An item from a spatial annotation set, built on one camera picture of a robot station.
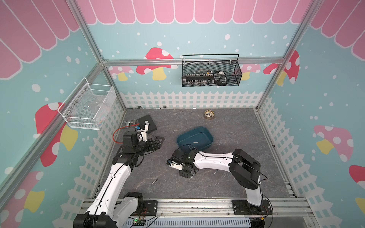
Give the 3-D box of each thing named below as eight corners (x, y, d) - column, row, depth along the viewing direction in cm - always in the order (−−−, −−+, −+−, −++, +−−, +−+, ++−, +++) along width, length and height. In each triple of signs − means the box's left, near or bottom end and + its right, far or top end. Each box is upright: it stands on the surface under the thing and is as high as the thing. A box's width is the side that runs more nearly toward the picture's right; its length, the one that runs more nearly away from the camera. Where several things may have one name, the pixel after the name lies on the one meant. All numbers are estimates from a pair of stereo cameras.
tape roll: (204, 119, 116) (204, 118, 114) (203, 111, 122) (203, 109, 120) (215, 119, 116) (215, 118, 114) (214, 111, 122) (214, 109, 120)
